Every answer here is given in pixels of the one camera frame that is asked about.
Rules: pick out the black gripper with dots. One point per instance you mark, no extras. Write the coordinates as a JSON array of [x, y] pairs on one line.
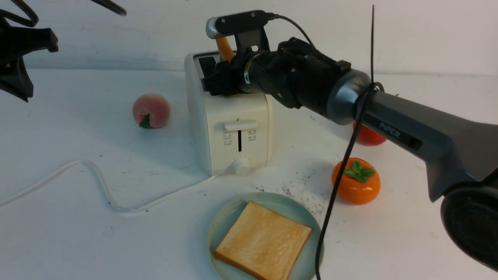
[[229, 78]]

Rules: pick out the toast slice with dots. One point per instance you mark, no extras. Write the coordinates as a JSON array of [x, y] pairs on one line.
[[225, 51], [263, 243]]

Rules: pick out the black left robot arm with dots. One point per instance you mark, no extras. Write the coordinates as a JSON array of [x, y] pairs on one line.
[[19, 37]]

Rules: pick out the white two-slot toaster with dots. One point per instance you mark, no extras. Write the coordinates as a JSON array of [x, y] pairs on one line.
[[234, 134]]

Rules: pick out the pink peach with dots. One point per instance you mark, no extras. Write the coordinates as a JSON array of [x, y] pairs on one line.
[[151, 111]]

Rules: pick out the red apple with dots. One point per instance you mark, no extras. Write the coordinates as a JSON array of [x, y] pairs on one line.
[[369, 137]]

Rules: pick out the orange persimmon with green leaf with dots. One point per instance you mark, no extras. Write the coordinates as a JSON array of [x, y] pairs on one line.
[[360, 182]]

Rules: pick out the light green round plate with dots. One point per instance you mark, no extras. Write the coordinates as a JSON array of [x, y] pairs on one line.
[[227, 215]]

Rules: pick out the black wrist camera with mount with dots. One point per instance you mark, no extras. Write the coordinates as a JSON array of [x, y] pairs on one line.
[[246, 27]]

